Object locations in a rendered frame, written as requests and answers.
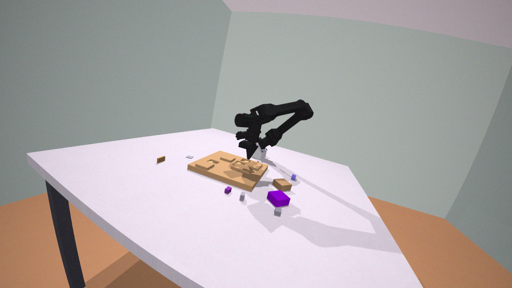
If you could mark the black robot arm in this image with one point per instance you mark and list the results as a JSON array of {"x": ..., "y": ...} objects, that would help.
[{"x": 267, "y": 113}]

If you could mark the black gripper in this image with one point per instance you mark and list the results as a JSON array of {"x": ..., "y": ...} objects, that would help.
[{"x": 250, "y": 142}]

